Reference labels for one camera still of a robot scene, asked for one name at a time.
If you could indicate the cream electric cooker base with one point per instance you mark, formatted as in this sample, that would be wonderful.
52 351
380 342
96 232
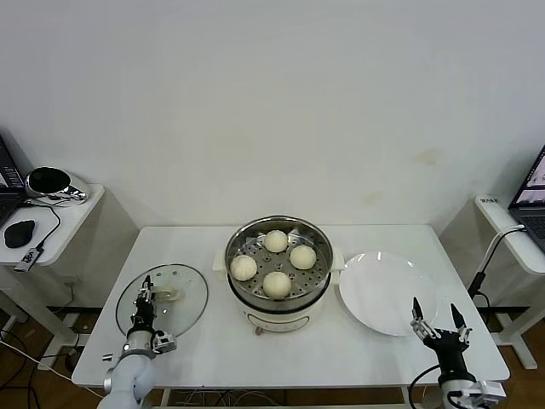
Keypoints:
277 319

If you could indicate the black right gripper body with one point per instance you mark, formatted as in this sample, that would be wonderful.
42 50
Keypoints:
449 347

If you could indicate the round glass pot lid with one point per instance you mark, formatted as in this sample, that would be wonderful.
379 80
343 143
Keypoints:
187 298

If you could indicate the grey usb hub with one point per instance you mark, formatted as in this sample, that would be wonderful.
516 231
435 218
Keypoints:
29 257

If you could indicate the white rectangular work table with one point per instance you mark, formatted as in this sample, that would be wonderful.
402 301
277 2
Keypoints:
213 362

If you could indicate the white wall socket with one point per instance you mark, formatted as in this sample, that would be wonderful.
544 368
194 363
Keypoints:
72 281

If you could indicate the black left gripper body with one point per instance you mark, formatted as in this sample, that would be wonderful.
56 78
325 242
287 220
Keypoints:
142 317

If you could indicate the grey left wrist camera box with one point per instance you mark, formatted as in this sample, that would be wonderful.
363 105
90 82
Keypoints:
165 343

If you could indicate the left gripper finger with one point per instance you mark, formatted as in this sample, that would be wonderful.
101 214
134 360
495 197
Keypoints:
139 297
147 287

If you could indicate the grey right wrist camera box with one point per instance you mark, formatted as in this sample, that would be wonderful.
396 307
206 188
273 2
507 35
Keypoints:
489 392

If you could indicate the steel perforated steamer basket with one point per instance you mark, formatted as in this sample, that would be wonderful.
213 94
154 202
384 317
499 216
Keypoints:
235 243

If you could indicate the white steamed baozi bun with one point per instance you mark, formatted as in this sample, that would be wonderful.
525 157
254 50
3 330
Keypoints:
277 284
243 267
302 257
276 240

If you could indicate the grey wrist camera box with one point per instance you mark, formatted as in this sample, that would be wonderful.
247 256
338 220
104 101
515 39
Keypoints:
489 392
165 343

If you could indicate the black open laptop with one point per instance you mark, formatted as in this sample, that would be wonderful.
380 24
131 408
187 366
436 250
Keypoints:
8 204
532 213

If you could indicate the black silver headset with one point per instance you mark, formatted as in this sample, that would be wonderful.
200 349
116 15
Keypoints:
44 179

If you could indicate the black computer mouse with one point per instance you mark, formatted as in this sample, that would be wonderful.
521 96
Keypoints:
19 233

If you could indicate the large white round plate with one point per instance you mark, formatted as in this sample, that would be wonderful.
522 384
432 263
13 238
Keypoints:
383 294

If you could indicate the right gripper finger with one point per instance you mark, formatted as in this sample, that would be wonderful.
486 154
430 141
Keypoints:
419 326
463 332

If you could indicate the white printed label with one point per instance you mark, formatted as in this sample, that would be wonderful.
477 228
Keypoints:
489 200

